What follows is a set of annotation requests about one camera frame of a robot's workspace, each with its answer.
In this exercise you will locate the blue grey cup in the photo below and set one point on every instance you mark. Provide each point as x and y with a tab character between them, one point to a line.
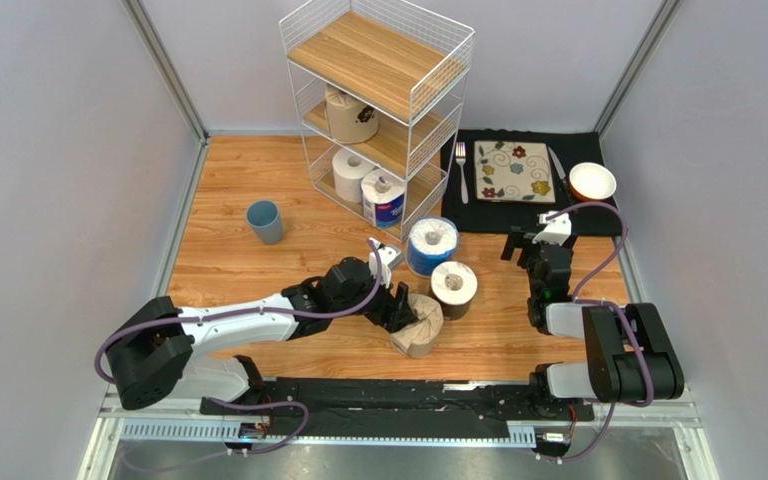
264	218

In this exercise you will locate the white roll blue label wrapper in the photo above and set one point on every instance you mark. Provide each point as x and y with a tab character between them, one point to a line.
383	198

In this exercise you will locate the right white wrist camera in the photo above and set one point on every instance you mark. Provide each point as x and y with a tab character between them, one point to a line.
556	228

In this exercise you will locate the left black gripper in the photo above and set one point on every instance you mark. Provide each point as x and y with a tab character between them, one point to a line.
393	313

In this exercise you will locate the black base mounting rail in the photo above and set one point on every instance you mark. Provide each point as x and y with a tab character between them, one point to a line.
400	409

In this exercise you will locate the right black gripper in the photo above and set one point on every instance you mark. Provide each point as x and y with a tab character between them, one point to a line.
532	249

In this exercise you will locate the white wire wooden shelf rack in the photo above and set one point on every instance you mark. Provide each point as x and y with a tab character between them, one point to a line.
408	64

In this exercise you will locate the brown paper roll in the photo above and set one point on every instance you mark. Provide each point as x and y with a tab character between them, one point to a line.
418	338
349	120

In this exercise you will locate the silver fork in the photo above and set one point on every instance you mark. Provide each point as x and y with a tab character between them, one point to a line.
460	158

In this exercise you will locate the white roll dark brown wrapper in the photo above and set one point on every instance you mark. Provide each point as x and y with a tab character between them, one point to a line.
454	285

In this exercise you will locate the blue paper towel roll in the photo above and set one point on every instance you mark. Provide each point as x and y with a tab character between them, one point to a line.
431	242

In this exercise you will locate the orange white bowl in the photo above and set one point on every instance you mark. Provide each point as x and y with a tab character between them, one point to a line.
590	181

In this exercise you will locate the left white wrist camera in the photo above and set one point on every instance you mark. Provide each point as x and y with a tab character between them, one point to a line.
389	256

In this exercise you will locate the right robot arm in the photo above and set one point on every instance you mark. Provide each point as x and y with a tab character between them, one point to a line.
629	356

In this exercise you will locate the plain white paper towel roll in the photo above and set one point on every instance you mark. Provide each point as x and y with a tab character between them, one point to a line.
349	170

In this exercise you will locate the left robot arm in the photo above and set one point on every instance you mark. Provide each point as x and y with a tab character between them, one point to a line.
160	352

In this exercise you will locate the black cloth placemat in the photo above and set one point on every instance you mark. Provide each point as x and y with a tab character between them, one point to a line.
479	216

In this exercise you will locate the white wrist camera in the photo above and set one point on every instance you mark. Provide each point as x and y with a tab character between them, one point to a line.
556	228
389	256

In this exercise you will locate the dark handled knife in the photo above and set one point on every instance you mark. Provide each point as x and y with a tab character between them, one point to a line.
561	175

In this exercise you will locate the square floral plate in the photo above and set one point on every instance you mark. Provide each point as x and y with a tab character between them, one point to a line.
519	172

